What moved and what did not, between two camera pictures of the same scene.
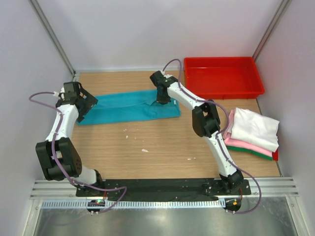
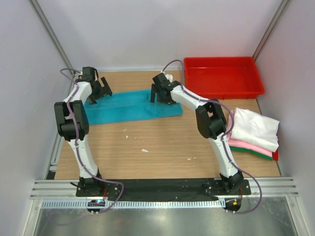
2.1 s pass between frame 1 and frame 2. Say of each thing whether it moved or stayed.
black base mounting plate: stayed
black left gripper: moved
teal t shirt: stayed
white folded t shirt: stayed
